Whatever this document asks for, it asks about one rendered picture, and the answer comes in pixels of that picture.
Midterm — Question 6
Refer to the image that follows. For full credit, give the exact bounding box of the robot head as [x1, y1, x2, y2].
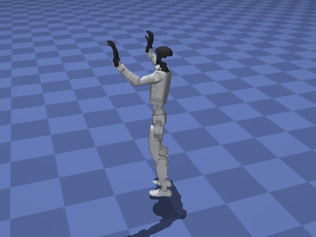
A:
[155, 46, 173, 73]

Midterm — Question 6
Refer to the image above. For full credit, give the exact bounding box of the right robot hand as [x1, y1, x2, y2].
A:
[145, 30, 154, 53]

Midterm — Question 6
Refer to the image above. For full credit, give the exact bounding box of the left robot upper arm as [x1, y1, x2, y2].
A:
[129, 73, 163, 86]

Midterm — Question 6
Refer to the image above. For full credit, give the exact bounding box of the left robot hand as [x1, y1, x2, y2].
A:
[107, 40, 120, 67]

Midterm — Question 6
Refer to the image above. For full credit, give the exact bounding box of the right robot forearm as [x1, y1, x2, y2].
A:
[145, 48, 157, 65]

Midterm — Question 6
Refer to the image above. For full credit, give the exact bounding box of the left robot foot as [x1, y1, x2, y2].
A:
[149, 188, 172, 197]

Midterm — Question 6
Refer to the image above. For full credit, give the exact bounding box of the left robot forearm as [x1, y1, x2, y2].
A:
[113, 60, 140, 83]

